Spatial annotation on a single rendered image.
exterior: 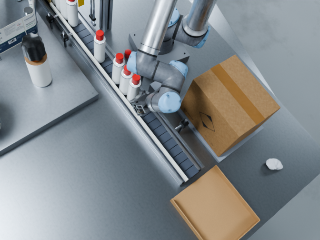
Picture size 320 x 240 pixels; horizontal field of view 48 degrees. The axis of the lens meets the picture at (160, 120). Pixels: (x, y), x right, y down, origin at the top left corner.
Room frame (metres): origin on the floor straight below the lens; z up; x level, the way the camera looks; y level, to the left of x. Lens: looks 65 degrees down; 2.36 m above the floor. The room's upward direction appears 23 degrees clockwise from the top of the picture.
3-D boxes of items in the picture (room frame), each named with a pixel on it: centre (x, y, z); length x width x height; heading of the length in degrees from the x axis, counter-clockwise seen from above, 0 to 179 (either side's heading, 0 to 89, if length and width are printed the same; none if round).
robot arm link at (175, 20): (1.07, 0.15, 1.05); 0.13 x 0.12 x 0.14; 92
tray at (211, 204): (0.40, -0.37, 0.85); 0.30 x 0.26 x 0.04; 59
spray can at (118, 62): (0.79, 0.26, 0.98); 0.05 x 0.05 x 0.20
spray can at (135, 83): (0.73, 0.16, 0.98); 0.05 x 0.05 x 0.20
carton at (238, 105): (0.82, -0.25, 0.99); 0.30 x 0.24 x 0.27; 57
